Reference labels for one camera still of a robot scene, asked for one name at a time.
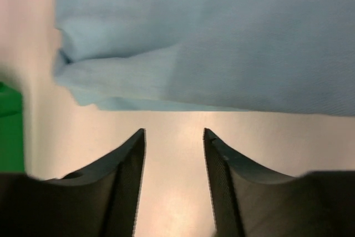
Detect green plastic bin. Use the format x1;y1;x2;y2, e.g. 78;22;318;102
0;82;25;173

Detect light blue trousers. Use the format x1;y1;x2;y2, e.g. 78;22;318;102
54;0;354;117

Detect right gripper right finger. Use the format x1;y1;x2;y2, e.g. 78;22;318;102
204;129;354;237

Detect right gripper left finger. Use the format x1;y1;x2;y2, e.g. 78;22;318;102
1;129;145;236

